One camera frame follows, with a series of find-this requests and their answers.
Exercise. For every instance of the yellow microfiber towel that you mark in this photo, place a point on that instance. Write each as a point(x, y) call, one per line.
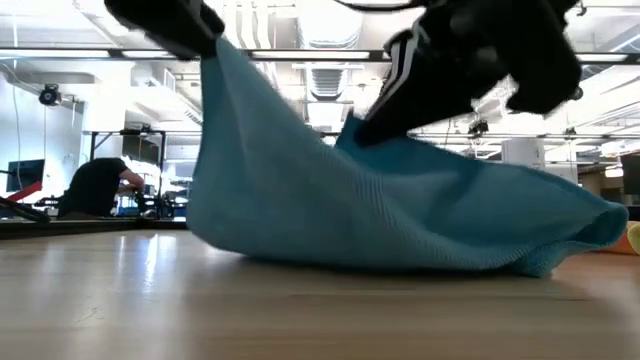
point(636, 237)

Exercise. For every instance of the dark computer monitor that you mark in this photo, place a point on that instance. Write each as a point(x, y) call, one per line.
point(632, 174)
point(25, 172)

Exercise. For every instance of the black angled bar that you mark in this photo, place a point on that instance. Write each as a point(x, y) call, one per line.
point(22, 210)

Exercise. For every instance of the person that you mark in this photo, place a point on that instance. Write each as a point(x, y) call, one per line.
point(95, 187)

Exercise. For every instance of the blue microfiber towel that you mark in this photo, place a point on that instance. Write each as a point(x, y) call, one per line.
point(350, 210)

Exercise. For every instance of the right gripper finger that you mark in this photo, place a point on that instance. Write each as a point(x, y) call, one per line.
point(430, 85)

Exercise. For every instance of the black ceiling spotlight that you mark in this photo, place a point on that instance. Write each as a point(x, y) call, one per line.
point(477, 127)
point(50, 95)

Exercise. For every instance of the black aluminium table frame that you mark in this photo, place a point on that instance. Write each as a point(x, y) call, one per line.
point(100, 226)

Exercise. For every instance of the silver ventilation duct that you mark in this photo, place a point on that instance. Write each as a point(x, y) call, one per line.
point(327, 80)

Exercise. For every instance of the white pillar with sign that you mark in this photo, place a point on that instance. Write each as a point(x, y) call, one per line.
point(522, 152)

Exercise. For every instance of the black background rig frame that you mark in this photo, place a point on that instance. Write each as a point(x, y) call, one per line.
point(142, 132)

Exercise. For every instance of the red angled bar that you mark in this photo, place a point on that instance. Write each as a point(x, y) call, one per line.
point(27, 191)

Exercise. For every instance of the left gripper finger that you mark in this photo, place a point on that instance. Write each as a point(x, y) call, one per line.
point(165, 22)

